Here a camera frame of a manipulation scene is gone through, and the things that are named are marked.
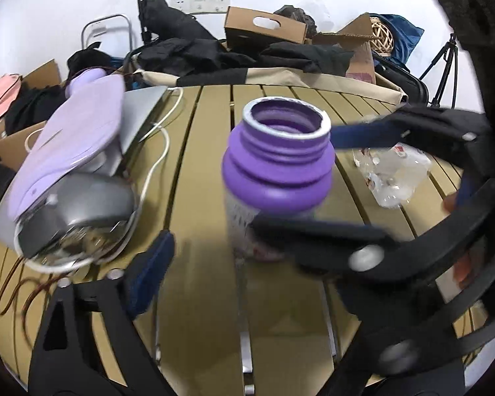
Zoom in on silver laptop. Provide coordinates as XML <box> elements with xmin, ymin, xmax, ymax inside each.
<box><xmin>0</xmin><ymin>87</ymin><xmax>167</xmax><ymax>248</ymax></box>

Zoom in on large cardboard box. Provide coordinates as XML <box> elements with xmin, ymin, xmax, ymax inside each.
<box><xmin>0</xmin><ymin>60</ymin><xmax>65</xmax><ymax>170</ymax></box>

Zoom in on crumpled clear plastic wrapper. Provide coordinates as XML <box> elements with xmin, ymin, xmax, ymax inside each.
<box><xmin>352</xmin><ymin>143</ymin><xmax>432</xmax><ymax>208</ymax></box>

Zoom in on lilac hot water bottle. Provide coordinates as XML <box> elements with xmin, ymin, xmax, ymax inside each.
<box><xmin>8</xmin><ymin>74</ymin><xmax>125</xmax><ymax>221</ymax></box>

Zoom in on purple bottle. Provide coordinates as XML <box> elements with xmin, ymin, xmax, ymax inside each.
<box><xmin>221</xmin><ymin>97</ymin><xmax>335</xmax><ymax>262</ymax></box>

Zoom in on black clothes pile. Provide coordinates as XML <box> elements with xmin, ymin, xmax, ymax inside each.
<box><xmin>5</xmin><ymin>0</ymin><xmax>354</xmax><ymax>135</ymax></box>

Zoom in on white wall socket strip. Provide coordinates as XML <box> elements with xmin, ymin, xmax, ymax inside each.
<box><xmin>169</xmin><ymin>0</ymin><xmax>230</xmax><ymax>15</ymax></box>

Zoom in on open cardboard box right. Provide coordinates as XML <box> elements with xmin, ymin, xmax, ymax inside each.
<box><xmin>312</xmin><ymin>13</ymin><xmax>376</xmax><ymax>84</ymax></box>

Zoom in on brown braided cord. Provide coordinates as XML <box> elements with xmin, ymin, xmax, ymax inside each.
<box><xmin>0</xmin><ymin>255</ymin><xmax>67</xmax><ymax>347</ymax></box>

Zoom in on pink backpack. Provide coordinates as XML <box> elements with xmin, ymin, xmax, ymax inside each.
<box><xmin>0</xmin><ymin>74</ymin><xmax>22</xmax><ymax>120</ymax></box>

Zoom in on person's right hand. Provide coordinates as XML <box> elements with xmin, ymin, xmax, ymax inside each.
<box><xmin>442</xmin><ymin>190</ymin><xmax>486</xmax><ymax>285</ymax></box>

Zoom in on folding metal chair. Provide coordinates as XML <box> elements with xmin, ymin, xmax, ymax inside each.
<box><xmin>80</xmin><ymin>14</ymin><xmax>135</xmax><ymax>58</ymax></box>

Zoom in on blue cloth bag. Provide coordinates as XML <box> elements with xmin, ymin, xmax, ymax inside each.
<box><xmin>375</xmin><ymin>14</ymin><xmax>425</xmax><ymax>66</ymax></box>

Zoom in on wicker ball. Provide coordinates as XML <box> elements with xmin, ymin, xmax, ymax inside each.
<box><xmin>370</xmin><ymin>16</ymin><xmax>394</xmax><ymax>56</ymax></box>

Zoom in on black tripod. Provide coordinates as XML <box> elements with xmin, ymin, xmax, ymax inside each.
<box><xmin>418</xmin><ymin>33</ymin><xmax>459</xmax><ymax>108</ymax></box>

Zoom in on white cable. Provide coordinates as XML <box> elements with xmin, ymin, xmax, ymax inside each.
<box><xmin>22</xmin><ymin>86</ymin><xmax>186</xmax><ymax>273</ymax></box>

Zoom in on small cardboard box with handle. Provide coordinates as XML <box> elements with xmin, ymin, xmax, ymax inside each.
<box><xmin>224</xmin><ymin>6</ymin><xmax>307</xmax><ymax>48</ymax></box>

